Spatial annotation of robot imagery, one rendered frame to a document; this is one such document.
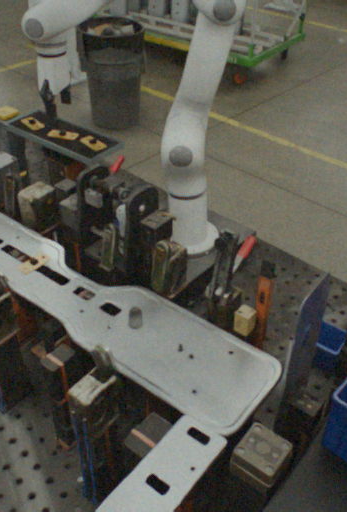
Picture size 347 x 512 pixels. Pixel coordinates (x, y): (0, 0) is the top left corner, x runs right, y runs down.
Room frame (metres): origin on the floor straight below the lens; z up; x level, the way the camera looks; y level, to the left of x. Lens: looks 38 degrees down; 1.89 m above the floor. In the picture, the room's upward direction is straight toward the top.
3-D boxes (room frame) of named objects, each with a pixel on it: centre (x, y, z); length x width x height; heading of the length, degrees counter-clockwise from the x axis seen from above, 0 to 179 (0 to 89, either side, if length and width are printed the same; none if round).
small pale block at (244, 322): (0.85, -0.16, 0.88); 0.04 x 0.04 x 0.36; 52
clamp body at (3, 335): (0.91, 0.41, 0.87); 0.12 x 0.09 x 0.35; 142
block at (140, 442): (0.61, 0.04, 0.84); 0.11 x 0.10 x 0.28; 142
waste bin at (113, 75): (4.13, 0.46, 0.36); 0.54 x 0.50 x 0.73; 137
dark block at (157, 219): (1.12, 0.04, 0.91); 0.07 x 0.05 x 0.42; 142
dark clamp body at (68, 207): (1.27, 0.26, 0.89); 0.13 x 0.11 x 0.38; 142
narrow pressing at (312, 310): (0.63, -0.22, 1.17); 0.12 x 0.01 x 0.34; 142
